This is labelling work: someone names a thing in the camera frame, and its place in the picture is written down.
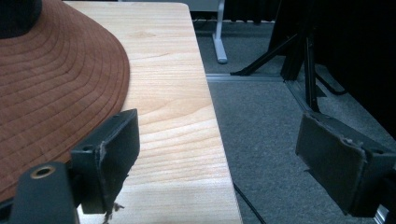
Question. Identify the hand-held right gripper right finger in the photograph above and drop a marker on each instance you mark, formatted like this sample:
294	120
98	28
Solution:
336	161

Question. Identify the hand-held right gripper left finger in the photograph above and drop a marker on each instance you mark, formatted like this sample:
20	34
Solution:
106	161

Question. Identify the brown wide-brim hat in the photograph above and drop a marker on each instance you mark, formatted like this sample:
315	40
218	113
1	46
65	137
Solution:
53	93

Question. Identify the black tripod stand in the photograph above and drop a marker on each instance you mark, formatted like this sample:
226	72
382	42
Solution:
299	62

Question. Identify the black curtain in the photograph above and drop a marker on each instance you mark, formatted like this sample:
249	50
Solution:
358	56

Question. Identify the grey metal table leg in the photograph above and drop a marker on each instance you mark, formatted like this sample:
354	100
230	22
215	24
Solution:
219	37

